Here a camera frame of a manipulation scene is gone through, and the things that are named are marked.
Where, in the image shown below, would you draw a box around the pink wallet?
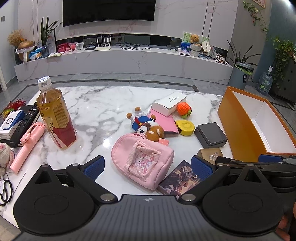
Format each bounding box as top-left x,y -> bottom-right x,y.
149,109 -> 179,137

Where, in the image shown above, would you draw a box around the orange storage box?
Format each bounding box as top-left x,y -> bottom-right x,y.
218,87 -> 295,162

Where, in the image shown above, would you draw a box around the raccoon plush toy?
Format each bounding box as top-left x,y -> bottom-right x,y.
126,107 -> 164,142

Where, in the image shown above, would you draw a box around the amber tea bottle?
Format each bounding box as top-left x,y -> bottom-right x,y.
37,76 -> 77,149

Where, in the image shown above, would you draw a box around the water jug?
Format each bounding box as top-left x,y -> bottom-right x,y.
257,66 -> 273,95

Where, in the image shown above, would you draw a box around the tall leafy plant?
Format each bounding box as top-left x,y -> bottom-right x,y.
273,37 -> 295,89

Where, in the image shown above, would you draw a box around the teddy bear on console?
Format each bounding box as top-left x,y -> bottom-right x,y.
190,34 -> 199,45

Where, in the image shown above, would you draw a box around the black scissors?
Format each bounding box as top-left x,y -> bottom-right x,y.
0,178 -> 13,207

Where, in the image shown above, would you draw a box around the pink mini backpack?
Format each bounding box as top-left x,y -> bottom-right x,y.
111,133 -> 174,190

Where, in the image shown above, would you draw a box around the yellow tape measure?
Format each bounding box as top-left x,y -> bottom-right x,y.
175,120 -> 195,136

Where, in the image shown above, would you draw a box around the potted plant in vase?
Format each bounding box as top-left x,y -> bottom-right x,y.
40,17 -> 61,58

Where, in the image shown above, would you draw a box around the brown jewellery box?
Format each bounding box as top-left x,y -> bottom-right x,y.
197,148 -> 223,165

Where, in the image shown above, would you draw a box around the dark illustrated card booklet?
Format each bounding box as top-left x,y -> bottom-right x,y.
158,160 -> 201,199

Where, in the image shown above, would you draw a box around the grey trash bin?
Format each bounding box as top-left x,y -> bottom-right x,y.
228,62 -> 254,90

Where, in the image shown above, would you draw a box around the orange crochet ball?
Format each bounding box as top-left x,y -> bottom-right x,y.
176,102 -> 192,118

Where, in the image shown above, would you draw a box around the dark grey square box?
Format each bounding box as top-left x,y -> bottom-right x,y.
194,123 -> 228,149

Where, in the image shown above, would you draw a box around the pink selfie stick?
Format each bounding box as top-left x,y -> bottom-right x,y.
10,122 -> 46,174

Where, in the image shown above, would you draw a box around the white glasses case box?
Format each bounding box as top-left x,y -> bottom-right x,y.
151,92 -> 187,116

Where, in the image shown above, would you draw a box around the person right hand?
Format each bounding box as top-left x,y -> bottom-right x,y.
275,215 -> 290,241

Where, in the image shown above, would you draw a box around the black remote control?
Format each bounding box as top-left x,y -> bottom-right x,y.
1,102 -> 40,148

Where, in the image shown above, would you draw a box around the black television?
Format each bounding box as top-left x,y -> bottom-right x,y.
62,0 -> 156,27

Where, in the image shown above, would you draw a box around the blue white small box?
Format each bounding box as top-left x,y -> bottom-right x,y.
0,110 -> 25,140

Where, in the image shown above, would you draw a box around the white marble tv console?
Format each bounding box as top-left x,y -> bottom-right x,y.
15,46 -> 233,84

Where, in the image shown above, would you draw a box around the white wifi router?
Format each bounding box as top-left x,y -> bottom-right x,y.
94,35 -> 112,51

